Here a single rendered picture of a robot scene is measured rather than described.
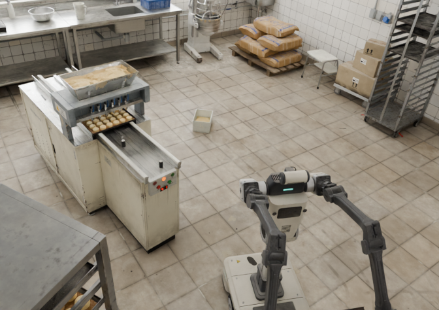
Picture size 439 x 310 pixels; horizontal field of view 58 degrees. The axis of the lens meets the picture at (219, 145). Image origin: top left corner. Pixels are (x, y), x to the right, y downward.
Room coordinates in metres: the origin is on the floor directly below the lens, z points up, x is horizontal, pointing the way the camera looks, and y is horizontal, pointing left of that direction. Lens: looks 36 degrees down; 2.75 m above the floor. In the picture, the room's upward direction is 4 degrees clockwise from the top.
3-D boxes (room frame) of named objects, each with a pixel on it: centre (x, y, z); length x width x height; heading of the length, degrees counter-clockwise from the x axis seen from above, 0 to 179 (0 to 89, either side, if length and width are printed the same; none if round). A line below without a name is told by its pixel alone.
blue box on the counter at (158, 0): (6.20, 1.15, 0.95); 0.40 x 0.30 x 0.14; 129
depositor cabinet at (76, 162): (3.21, 1.33, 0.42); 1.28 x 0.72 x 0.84; 43
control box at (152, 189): (2.24, 0.41, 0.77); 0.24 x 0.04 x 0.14; 133
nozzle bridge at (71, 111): (2.87, 1.01, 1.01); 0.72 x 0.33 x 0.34; 133
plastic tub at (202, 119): (4.23, 0.23, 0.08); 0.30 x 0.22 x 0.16; 176
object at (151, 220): (2.50, 0.66, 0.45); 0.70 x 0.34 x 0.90; 43
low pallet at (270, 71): (6.46, -0.72, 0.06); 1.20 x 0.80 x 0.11; 39
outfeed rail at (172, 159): (3.05, 0.98, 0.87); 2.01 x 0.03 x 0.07; 43
